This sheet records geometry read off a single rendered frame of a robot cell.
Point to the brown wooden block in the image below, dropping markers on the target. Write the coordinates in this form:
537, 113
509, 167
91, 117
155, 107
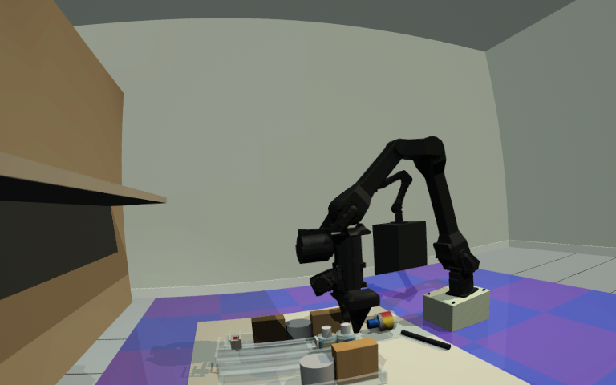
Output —
320, 318
354, 358

